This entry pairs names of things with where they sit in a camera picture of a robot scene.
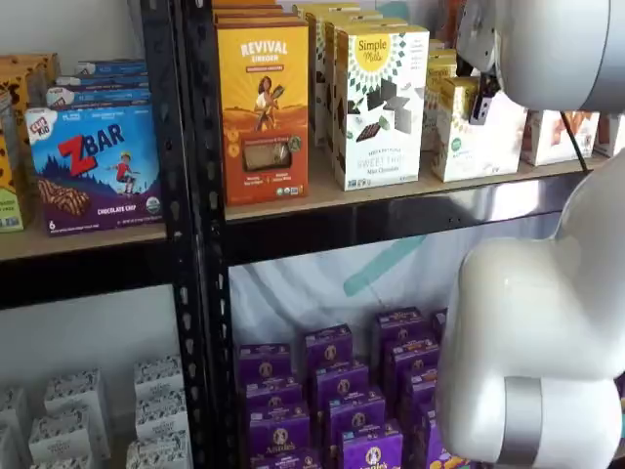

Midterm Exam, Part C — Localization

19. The orange white pretzel crackers box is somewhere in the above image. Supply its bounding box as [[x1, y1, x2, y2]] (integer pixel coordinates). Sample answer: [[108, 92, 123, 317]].
[[520, 109, 601, 167], [438, 0, 465, 50]]

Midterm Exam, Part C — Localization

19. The white patterned carton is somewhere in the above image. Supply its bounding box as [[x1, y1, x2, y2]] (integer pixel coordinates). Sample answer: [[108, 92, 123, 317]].
[[134, 355, 185, 400], [28, 453, 95, 469], [0, 388, 28, 427], [125, 432, 194, 469], [135, 390, 189, 439], [27, 409, 111, 461], [44, 368, 106, 416]]

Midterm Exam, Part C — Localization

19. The purple Annie's box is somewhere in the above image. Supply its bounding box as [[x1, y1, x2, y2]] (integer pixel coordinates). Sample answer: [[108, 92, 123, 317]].
[[236, 343, 293, 383], [247, 404, 313, 458], [242, 376, 304, 416], [381, 335, 441, 382], [250, 448, 322, 469], [431, 307, 449, 343], [338, 422, 405, 469], [397, 368, 440, 416], [412, 405, 473, 469], [373, 306, 427, 343], [302, 323, 354, 367], [311, 362, 371, 406], [322, 388, 388, 436]]

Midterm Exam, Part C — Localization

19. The white backdrop sheet teal print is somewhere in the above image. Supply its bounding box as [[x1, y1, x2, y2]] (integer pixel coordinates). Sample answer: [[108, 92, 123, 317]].
[[228, 0, 563, 372]]

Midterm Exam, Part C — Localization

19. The orange Revival cracker box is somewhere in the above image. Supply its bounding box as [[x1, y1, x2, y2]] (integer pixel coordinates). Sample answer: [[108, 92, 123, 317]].
[[212, 0, 300, 16], [213, 11, 306, 29], [216, 22, 311, 206]]

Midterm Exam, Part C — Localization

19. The thin black cable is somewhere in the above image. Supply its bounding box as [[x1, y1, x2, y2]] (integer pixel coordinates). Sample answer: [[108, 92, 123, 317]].
[[559, 110, 590, 173]]

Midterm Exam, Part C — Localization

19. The blue purple Zbar box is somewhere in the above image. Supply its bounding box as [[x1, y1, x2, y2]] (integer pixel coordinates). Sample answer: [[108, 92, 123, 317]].
[[46, 86, 152, 111], [54, 72, 150, 92], [75, 58, 147, 77], [24, 105, 163, 236]]

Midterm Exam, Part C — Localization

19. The small white almond bar box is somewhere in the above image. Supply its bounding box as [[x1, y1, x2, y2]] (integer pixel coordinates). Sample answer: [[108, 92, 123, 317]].
[[428, 38, 459, 63], [432, 75, 528, 183], [420, 58, 463, 152]]

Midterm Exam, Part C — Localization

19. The black metal shelving rack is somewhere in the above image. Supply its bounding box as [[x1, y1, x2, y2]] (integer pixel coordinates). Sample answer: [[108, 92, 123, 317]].
[[183, 0, 604, 469], [0, 0, 196, 469]]

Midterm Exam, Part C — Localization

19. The yellow chocolate chip cookie box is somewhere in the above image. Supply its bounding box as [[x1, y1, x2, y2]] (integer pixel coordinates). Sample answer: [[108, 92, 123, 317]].
[[0, 129, 25, 234], [0, 53, 63, 148]]

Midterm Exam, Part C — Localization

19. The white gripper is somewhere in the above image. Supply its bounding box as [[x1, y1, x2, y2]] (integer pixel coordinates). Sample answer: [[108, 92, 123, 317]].
[[455, 0, 503, 126]]

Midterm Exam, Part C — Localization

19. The white Sweet Thins box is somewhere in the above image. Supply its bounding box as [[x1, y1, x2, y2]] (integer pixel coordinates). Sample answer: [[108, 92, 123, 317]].
[[323, 18, 410, 162], [334, 23, 431, 192], [305, 9, 385, 148], [291, 2, 362, 30]]

